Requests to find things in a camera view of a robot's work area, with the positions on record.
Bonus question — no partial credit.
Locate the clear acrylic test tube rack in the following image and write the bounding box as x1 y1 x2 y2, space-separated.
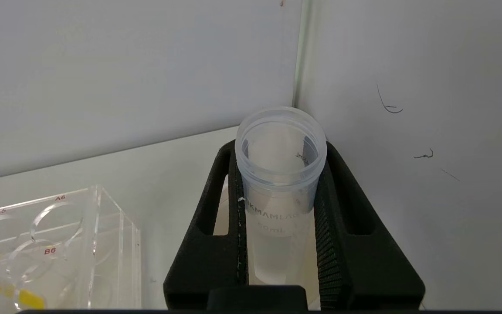
0 185 142 311

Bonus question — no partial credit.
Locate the red pigment test tube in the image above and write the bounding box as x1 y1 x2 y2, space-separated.
235 106 327 286

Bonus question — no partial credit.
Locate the yellow pigment test tube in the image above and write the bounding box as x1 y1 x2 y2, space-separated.
0 262 46 311

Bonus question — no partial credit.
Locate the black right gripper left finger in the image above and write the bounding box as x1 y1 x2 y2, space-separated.
164 140 249 310

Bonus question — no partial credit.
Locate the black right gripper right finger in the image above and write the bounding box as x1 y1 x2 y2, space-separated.
313 141 426 311

